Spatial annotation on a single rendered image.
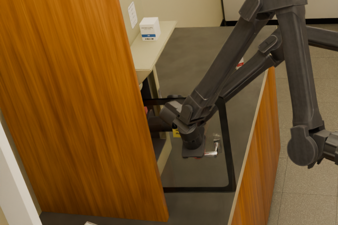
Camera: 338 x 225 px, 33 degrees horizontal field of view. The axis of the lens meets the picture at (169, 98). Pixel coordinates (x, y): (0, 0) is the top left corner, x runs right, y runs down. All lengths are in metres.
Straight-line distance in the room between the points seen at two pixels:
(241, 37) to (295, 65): 0.17
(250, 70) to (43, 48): 0.68
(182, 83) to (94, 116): 0.98
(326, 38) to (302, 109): 0.50
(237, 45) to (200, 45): 1.49
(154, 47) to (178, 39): 1.27
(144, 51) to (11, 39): 0.41
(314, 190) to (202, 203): 1.47
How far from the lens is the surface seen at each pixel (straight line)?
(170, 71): 2.82
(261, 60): 1.93
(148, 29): 1.86
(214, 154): 1.83
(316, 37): 1.90
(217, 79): 1.57
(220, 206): 2.03
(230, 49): 1.53
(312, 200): 3.38
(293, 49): 1.43
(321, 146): 1.42
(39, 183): 2.11
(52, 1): 1.62
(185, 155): 1.75
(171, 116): 1.70
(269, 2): 1.44
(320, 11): 5.01
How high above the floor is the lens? 2.36
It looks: 33 degrees down
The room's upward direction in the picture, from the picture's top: 11 degrees counter-clockwise
